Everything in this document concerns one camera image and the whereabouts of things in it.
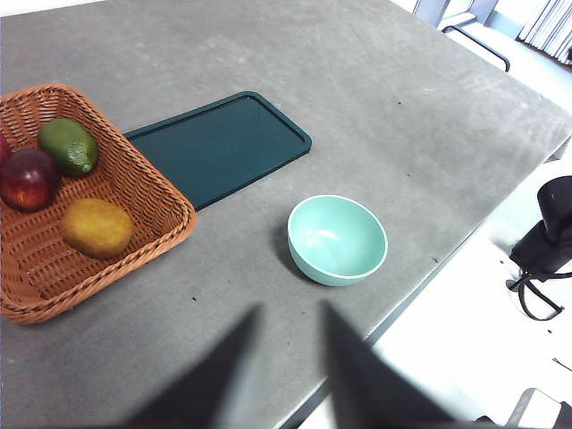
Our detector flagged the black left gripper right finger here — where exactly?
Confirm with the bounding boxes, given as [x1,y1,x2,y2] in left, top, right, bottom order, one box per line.
[322,301,468,429]

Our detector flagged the teal ribbed bowl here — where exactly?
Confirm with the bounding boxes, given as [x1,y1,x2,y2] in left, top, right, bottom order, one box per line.
[287,194,389,287]

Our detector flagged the black cable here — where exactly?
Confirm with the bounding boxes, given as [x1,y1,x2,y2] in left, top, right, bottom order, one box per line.
[504,271,565,322]

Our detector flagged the yellow-brown kiwi fruit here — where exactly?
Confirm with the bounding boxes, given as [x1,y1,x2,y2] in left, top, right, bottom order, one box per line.
[60,198,137,260]

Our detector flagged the grey metal stand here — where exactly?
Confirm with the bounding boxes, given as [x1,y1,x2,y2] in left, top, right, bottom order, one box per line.
[474,387,572,429]

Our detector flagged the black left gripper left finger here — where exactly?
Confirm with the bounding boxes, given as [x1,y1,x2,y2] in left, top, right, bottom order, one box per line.
[118,303,265,429]

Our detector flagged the dark green rectangular tray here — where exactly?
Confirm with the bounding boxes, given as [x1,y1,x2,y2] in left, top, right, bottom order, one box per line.
[122,90,313,212]

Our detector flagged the brown wicker basket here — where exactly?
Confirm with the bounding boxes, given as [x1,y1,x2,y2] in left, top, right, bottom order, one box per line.
[0,83,198,325]

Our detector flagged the dark red plum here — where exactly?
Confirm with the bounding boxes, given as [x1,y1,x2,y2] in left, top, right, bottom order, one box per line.
[0,148,62,214]

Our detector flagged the white pleated curtain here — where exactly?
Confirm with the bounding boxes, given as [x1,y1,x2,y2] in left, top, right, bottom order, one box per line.
[517,0,572,67]

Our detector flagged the white table with black frame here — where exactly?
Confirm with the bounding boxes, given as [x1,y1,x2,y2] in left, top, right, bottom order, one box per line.
[410,0,513,72]

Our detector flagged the green avocado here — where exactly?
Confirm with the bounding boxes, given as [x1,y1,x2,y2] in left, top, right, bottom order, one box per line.
[37,118,99,178]

